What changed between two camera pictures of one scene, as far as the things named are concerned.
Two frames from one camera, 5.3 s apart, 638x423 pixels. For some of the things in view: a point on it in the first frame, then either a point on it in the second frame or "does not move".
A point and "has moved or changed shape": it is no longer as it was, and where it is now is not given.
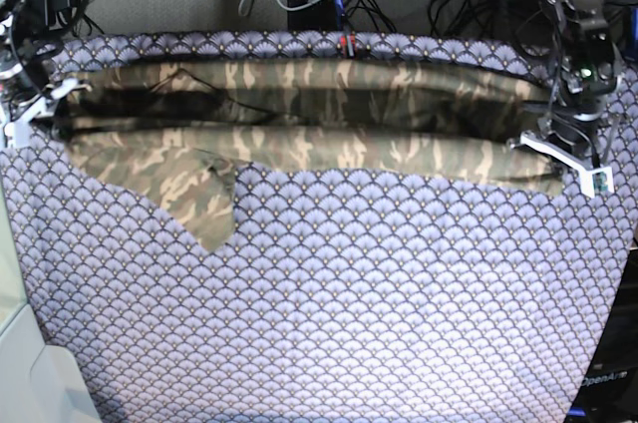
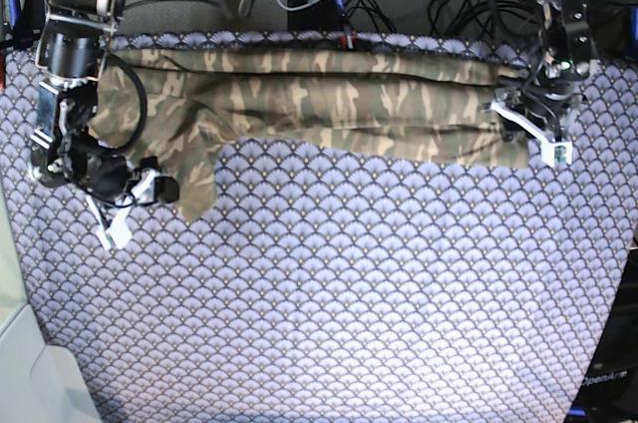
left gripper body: (52, 93) → (106, 174)
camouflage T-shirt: (174, 131) has moved or changed shape
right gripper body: (573, 130) → (536, 102)
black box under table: (320, 15) does not move
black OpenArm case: (610, 391) does not move
